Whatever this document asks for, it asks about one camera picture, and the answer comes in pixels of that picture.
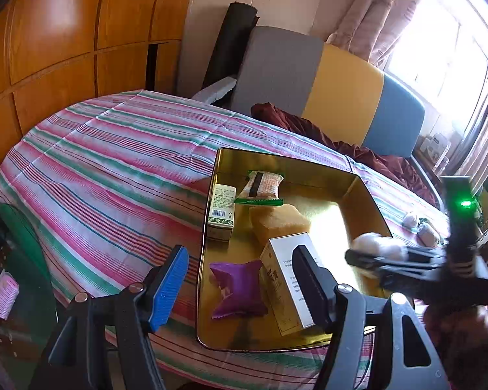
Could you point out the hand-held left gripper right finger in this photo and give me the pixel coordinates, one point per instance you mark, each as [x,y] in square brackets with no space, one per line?
[311,292]

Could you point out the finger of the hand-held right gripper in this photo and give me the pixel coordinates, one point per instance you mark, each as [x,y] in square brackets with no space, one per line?
[425,255]
[374,263]

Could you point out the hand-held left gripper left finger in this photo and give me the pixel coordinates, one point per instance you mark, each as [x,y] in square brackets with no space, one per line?
[170,288]

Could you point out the grey sock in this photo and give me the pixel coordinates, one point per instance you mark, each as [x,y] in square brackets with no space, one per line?
[428,233]

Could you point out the white gold box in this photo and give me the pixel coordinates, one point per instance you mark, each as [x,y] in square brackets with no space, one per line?
[282,280]

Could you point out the gold tin box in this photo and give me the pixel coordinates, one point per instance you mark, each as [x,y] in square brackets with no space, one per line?
[325,227]

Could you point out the purple snack packet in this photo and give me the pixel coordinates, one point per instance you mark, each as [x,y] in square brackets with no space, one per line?
[238,292]

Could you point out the yellow sponge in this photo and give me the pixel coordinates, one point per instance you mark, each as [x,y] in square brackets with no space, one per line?
[278,221]

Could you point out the green white medicine box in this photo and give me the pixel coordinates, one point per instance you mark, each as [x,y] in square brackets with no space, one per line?
[221,211]

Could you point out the orange green snack packet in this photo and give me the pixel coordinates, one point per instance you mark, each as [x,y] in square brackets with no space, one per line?
[262,187]

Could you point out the person's right hand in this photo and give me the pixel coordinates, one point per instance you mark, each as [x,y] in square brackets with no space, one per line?
[459,329]

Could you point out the white carton box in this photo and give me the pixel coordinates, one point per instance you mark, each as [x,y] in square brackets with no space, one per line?
[435,146]

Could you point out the maroon blanket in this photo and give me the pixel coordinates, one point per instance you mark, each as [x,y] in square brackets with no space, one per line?
[341,150]

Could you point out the striped bed sheet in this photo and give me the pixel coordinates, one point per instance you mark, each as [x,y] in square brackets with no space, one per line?
[105,170]

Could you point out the glass side table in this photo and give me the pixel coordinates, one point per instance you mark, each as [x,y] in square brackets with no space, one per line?
[28,260]

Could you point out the window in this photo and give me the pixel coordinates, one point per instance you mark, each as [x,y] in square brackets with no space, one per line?
[439,69]

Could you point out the grey yellow blue sofa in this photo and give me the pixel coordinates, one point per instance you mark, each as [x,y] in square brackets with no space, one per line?
[276,73]

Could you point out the black rolled mat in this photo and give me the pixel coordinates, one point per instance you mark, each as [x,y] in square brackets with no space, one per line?
[231,44]

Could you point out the wooden wardrobe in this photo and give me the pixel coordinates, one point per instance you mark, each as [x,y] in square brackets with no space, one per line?
[57,28]

